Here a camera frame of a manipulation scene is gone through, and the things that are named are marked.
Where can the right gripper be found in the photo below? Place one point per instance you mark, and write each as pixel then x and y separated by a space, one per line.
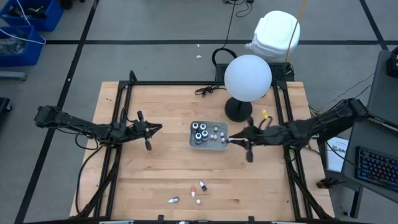
pixel 264 137

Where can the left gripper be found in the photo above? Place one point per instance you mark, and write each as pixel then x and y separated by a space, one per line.
pixel 140 128

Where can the grey plastic bin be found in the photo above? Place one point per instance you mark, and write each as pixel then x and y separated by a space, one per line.
pixel 210 145

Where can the large green-capped coloring bottle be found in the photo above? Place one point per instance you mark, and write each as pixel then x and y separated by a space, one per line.
pixel 202 126

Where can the large black-capped coloring bottle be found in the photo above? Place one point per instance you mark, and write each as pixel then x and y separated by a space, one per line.
pixel 195 126

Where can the large blue-capped coloring bottle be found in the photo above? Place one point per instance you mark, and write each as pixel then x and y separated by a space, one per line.
pixel 198 137

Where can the small black dropper bottle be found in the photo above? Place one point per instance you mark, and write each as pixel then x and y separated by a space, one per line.
pixel 204 187

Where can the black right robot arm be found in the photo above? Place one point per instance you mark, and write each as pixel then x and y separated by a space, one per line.
pixel 326 121

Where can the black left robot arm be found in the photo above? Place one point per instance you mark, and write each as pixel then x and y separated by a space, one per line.
pixel 81 126

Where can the white globe table lamp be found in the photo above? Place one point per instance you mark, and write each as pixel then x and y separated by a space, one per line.
pixel 247 77

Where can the black table clamp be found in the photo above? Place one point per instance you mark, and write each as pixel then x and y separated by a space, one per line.
pixel 325 183

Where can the white paper sign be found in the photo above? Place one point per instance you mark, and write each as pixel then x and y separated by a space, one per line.
pixel 335 155

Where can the white plastic bucket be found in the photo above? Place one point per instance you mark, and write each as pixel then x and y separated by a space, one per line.
pixel 273 31

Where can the dark grey desk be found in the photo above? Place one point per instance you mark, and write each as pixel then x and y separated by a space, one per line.
pixel 360 143

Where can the black backlit keyboard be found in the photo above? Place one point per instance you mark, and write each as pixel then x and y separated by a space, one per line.
pixel 377 168

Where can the grey flat panel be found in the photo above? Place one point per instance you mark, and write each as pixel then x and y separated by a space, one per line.
pixel 382 93

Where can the blue plastic storage bin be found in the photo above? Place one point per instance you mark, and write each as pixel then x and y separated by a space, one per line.
pixel 53 18
pixel 18 59

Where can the grey metal floor bar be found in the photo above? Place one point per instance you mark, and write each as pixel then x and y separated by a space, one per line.
pixel 12 75

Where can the black floor equipment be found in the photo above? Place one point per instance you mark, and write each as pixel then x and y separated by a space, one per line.
pixel 4 105

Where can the small black device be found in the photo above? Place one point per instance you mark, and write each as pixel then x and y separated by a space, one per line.
pixel 393 62

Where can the black aluminium frame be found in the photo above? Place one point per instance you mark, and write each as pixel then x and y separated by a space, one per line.
pixel 202 83

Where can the black table bracket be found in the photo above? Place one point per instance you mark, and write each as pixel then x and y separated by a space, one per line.
pixel 251 219
pixel 160 218

